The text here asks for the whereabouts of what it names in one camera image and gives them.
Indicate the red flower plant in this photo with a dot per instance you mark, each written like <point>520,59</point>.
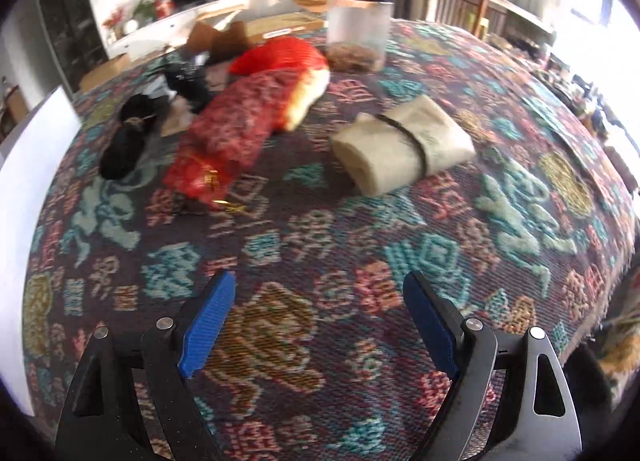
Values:
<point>114,21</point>

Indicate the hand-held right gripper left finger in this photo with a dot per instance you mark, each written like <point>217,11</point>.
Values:
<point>212,311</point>

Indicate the white television cabinet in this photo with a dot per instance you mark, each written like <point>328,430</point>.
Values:
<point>150,33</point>

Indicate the flat yellow cardboard box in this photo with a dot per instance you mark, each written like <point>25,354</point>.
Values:
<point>285,25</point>

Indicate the red and white plush toy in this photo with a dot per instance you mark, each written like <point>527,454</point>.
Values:
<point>285,56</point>

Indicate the red mesh pouch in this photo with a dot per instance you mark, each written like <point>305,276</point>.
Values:
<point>230,116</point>

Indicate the white storage box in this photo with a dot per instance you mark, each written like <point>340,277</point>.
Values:
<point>30,191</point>

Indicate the patterned woven blanket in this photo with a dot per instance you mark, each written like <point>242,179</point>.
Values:
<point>350,241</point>

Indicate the green plant with red decoration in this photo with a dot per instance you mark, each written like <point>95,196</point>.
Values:
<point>150,8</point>

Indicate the dark bookcase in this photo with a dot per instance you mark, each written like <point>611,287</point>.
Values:
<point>70,11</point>

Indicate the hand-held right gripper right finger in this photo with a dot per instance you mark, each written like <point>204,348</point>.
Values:
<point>425,316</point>

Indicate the beige rolled cloth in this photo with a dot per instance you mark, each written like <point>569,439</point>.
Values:
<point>400,141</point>

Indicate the clear jar with black lid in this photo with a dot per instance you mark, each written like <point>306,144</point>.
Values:
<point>357,21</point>

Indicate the brown cardboard box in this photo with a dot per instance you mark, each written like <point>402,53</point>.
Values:
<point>105,72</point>

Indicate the dark brown pouch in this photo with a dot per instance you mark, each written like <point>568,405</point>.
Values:
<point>231,43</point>

